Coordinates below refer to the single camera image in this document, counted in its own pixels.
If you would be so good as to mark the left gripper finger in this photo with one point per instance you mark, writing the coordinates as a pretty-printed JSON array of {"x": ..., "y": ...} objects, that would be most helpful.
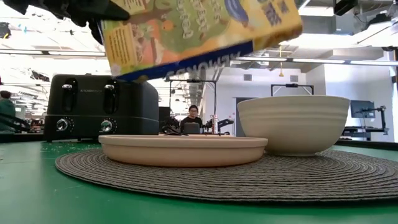
[
  {"x": 95, "y": 31},
  {"x": 112, "y": 12}
]

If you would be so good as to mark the almond cereal box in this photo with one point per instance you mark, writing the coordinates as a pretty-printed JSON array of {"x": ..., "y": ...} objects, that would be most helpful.
[{"x": 199, "y": 34}]

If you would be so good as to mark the black toaster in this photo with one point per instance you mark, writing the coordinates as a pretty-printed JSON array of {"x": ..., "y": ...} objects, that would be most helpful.
[{"x": 99, "y": 109}]

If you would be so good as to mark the person in green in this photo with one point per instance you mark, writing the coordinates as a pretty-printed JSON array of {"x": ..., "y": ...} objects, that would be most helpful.
[{"x": 7, "y": 109}]

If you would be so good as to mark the seated person behind laptop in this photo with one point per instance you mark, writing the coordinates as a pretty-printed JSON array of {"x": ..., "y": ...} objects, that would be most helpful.
[{"x": 191, "y": 118}]

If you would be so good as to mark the grey laptop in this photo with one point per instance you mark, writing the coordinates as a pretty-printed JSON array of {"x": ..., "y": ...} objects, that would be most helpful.
[{"x": 191, "y": 128}]

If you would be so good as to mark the beige plate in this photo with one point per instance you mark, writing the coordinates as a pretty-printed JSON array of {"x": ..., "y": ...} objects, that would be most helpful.
[{"x": 183, "y": 151}]

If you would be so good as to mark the white bottle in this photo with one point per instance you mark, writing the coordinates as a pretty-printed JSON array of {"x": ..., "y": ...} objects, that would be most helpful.
[{"x": 214, "y": 124}]

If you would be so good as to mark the grey woven round placemat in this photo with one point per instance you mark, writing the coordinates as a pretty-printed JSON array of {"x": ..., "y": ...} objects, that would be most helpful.
[{"x": 217, "y": 180}]

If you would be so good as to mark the cream ribbed bowl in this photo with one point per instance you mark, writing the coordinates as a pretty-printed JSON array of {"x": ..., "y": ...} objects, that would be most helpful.
[{"x": 293, "y": 124}]

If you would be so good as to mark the dark computer monitor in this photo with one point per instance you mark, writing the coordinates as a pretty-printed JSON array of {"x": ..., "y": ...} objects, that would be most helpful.
[{"x": 362, "y": 109}]

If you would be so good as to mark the tall black rig frame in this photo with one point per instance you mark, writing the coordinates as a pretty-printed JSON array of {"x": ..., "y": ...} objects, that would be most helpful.
[{"x": 192, "y": 81}]

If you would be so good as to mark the low black rig frame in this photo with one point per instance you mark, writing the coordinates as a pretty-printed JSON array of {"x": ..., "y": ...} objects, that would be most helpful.
[{"x": 292, "y": 85}]

